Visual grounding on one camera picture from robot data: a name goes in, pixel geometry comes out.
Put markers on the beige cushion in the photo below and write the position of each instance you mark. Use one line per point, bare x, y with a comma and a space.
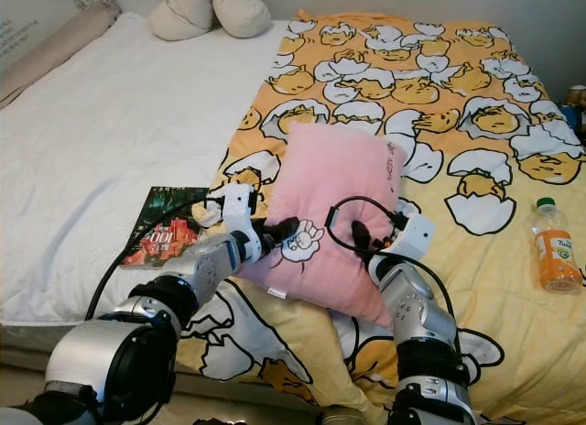
243, 11
179, 17

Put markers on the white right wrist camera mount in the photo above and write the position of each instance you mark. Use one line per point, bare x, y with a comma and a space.
417, 234

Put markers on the blue container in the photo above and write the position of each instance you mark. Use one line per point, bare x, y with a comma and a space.
579, 123

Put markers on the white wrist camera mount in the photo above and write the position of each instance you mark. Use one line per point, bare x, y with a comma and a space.
238, 205
417, 234

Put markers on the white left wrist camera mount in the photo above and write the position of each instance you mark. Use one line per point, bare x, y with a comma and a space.
238, 205

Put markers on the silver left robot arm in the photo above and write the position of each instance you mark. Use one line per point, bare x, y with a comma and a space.
146, 352

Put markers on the dark cover book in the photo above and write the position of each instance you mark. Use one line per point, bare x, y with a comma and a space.
156, 233

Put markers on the beige padded headboard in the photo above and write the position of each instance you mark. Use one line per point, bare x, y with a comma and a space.
55, 54

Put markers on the yellow cartoon egg blanket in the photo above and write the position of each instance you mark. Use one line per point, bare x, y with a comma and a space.
421, 95

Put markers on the pink pillow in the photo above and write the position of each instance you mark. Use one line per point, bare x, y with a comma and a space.
330, 182

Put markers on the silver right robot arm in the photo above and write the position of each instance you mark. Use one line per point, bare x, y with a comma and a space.
417, 315

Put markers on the wall sticker with text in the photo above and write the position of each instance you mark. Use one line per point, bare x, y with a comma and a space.
27, 22

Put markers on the orange juice bottle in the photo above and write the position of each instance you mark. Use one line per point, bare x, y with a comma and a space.
556, 256

